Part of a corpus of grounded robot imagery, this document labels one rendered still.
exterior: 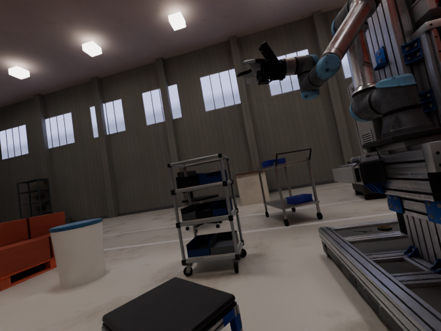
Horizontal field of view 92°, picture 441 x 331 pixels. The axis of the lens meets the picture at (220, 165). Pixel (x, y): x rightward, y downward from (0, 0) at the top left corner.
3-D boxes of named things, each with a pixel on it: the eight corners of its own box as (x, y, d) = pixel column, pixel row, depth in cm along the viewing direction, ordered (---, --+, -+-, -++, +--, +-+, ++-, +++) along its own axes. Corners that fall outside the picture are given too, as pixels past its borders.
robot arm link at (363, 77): (373, 116, 88) (345, -7, 92) (350, 126, 103) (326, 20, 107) (401, 111, 89) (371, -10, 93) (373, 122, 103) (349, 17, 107)
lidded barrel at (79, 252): (82, 271, 252) (76, 220, 256) (119, 266, 244) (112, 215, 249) (42, 293, 205) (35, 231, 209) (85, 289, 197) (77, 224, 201)
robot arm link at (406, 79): (399, 106, 76) (391, 70, 77) (371, 118, 89) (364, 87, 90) (431, 102, 77) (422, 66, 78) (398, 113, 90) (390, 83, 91)
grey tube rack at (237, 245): (182, 279, 182) (164, 163, 189) (197, 259, 223) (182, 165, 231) (243, 274, 172) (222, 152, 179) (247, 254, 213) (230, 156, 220)
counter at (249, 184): (268, 193, 814) (263, 171, 821) (270, 201, 570) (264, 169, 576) (247, 196, 829) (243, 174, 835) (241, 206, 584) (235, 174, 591)
